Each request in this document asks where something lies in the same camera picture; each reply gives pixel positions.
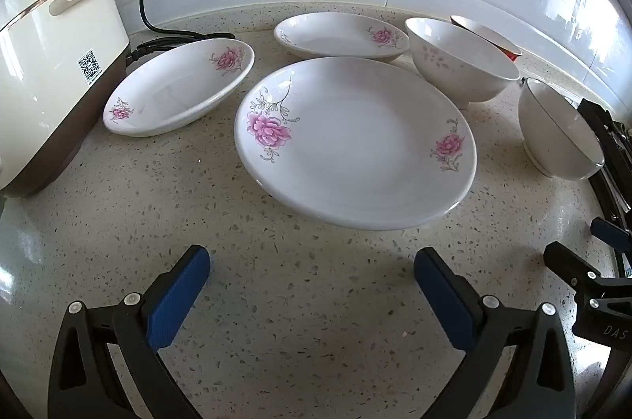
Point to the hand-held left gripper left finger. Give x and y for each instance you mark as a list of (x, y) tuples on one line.
[(180, 295)]

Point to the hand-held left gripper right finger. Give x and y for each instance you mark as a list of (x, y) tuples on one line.
[(444, 295)]

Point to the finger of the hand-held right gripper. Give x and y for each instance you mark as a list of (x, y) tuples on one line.
[(608, 230), (568, 263)]

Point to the large white floral plate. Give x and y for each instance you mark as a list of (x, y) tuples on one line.
[(355, 142)]

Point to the small white floral plate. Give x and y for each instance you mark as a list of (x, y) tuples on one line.
[(331, 36), (173, 88)]

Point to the white bowl with pink flowers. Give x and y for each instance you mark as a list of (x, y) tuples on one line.
[(459, 73)]

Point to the red bowl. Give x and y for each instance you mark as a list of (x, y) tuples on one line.
[(481, 31)]

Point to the black gas stove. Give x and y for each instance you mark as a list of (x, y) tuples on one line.
[(610, 142)]

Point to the white bowl with gold rim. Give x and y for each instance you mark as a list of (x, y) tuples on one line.
[(548, 137)]

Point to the cream rice cooker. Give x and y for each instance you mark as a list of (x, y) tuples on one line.
[(49, 53)]

